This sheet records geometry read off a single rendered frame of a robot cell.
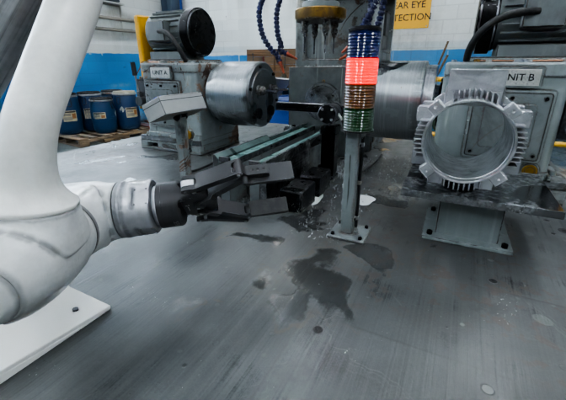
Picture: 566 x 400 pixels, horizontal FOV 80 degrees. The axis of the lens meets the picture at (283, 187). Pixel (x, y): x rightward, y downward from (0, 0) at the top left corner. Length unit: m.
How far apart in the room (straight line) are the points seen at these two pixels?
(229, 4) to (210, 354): 7.58
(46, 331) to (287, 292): 0.34
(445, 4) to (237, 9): 3.82
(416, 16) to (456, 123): 5.40
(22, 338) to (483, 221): 0.80
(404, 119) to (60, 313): 0.96
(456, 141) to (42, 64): 0.97
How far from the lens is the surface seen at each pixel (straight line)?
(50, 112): 0.45
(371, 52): 0.67
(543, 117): 1.10
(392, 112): 1.11
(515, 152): 0.74
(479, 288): 0.68
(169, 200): 0.55
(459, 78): 0.80
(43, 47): 0.49
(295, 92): 1.44
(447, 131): 1.10
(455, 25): 6.39
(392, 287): 0.63
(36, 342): 0.58
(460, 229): 0.82
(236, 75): 1.34
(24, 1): 0.73
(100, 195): 0.57
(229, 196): 0.92
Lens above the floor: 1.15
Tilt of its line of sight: 20 degrees down
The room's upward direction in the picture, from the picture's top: straight up
